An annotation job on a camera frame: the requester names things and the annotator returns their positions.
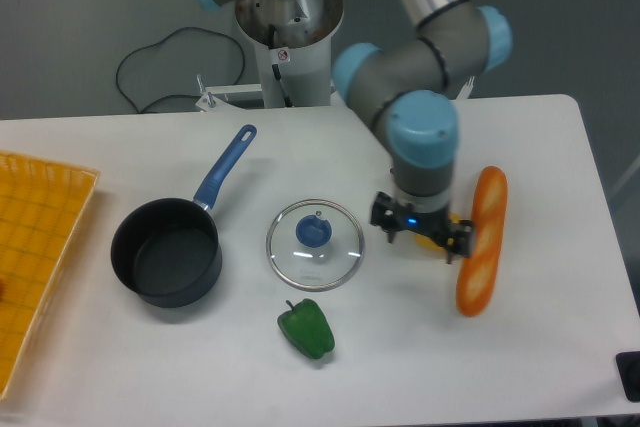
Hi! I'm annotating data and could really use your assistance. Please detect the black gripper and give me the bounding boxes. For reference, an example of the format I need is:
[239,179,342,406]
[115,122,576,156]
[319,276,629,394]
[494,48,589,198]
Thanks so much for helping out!
[370,192,474,264]

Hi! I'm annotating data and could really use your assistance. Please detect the long orange bread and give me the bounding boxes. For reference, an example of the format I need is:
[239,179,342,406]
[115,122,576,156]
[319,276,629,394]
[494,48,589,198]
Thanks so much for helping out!
[456,166,509,317]

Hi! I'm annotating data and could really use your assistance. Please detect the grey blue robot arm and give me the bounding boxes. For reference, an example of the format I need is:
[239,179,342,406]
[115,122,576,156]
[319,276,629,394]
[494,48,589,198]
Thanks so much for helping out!
[198,0,513,257]

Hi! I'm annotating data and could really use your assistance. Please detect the yellow bell pepper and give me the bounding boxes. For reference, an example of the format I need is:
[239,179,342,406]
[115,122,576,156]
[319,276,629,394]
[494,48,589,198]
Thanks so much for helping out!
[414,212,461,252]

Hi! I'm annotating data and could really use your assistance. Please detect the glass lid blue knob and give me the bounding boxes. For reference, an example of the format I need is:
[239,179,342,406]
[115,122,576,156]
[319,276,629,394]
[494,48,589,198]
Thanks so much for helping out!
[265,198,366,293]

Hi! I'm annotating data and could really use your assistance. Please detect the green bell pepper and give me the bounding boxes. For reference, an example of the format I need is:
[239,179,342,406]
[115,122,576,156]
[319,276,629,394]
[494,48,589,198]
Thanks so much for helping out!
[277,298,335,360]

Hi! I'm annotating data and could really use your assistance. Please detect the black object table corner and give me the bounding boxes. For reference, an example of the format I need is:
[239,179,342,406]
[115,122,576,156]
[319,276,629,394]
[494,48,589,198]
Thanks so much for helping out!
[615,351,640,403]

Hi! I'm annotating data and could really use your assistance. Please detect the yellow plastic basket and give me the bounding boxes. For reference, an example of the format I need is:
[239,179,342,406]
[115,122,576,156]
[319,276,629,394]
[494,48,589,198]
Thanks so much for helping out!
[1,151,100,399]

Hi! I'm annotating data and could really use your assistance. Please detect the black pot blue handle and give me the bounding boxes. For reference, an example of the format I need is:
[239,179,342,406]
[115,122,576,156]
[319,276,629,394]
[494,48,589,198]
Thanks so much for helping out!
[110,124,257,308]

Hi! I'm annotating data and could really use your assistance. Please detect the black cable on floor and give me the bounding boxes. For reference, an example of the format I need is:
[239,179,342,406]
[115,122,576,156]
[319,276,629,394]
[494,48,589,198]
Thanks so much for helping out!
[115,26,246,114]

